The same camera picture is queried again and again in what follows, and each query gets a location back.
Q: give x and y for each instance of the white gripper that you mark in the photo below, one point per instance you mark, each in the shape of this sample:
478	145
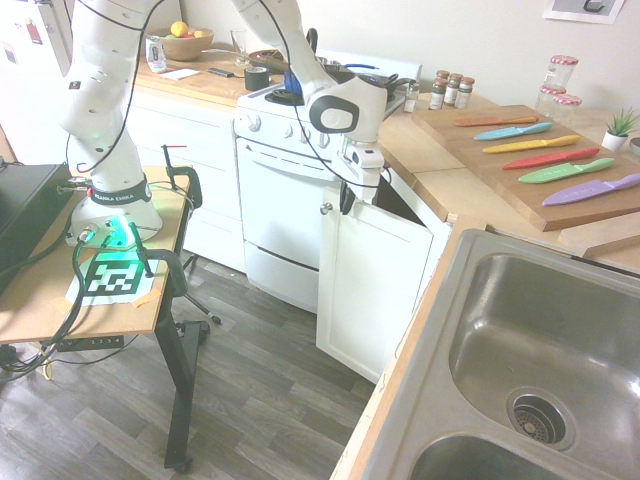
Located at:
365	175

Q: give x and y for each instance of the white cabinet door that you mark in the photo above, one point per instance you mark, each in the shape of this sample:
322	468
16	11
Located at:
375	280

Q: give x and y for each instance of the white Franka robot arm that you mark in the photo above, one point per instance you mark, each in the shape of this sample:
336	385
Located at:
100	100

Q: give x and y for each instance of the white drawer cabinet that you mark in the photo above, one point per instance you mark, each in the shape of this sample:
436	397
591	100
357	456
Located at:
175	140

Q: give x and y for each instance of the white kitchen stove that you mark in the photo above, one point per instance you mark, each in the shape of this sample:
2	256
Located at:
280	215

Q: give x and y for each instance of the glass salt shaker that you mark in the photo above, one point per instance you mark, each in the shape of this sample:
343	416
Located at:
411	97

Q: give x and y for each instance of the large wooden cutting board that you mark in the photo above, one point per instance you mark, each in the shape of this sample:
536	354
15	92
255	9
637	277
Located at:
450	125

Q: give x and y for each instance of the black wok pan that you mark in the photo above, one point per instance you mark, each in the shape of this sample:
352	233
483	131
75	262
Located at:
397	81

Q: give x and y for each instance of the spice jar brown lid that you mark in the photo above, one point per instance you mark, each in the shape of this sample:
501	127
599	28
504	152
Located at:
437	95
452	90
465	94

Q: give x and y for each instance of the black tape roll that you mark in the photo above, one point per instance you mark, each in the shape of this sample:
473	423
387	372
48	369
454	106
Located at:
257	80

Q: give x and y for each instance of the black clamp red tip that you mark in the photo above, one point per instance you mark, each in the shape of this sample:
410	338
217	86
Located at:
192	182

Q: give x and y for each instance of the brown round dish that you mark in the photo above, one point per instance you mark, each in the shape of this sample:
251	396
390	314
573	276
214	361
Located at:
267	59

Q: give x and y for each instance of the orange knife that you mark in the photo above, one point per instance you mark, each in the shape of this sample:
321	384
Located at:
492	121

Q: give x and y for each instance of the blue knife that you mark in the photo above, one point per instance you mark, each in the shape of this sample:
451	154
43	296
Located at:
510	132

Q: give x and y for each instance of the black tripod stand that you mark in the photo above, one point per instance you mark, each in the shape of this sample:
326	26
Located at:
197	300

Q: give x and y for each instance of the clear drinking glass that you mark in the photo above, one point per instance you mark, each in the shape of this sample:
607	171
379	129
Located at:
240	47

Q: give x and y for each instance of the yellow knife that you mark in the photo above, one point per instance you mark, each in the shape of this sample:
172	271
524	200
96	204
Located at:
530	144

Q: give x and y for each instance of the red knife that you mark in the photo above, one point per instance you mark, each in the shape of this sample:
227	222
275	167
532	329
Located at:
547	159

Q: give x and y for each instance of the white notepad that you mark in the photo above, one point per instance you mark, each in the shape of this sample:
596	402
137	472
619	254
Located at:
180	74

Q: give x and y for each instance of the green knife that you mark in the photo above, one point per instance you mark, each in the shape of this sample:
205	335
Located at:
560	171

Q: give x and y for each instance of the stainless steel sink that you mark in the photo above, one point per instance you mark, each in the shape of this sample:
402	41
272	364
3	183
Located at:
525	325

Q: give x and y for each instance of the wooden fruit bowl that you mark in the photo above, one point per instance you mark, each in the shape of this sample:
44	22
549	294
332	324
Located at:
185	49

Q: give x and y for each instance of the orange fruit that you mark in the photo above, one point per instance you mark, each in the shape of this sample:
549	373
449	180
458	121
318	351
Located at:
198	34

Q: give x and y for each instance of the purple knife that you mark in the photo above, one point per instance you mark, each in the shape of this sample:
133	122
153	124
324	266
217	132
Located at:
585	191

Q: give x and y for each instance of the yellow lemon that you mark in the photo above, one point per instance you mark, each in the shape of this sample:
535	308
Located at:
179	28

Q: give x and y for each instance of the printed marker tag sheet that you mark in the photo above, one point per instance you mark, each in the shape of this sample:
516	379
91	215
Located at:
112	277

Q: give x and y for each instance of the narrow wooden board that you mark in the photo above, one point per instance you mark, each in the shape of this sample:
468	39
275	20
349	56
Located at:
600	237

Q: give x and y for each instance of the small potted green plant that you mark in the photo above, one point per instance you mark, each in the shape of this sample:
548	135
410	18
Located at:
616	135

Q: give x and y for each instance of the grey bowl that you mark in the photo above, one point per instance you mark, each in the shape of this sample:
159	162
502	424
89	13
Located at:
635	147

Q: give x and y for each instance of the black control box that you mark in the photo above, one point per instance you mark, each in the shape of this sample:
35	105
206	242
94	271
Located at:
25	200

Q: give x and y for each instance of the white refrigerator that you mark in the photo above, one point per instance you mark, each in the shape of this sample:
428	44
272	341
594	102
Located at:
30	100

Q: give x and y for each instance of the wooden table black legs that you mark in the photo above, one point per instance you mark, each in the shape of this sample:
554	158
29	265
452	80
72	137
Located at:
30	310

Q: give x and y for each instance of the white base cabinet frame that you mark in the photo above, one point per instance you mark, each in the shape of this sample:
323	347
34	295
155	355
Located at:
440	235

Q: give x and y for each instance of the paper sheet on wall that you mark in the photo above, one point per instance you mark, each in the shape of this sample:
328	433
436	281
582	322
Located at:
565	10

